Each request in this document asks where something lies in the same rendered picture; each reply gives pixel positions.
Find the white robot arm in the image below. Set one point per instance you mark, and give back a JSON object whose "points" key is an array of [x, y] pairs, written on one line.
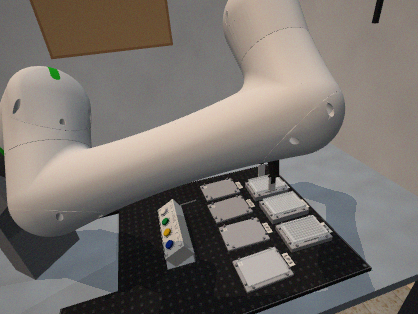
{"points": [[290, 105]]}

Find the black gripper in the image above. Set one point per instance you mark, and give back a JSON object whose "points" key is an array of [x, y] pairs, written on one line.
{"points": [[273, 173]]}

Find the white button panel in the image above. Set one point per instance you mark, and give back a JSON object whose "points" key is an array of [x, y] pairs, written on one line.
{"points": [[178, 249]]}

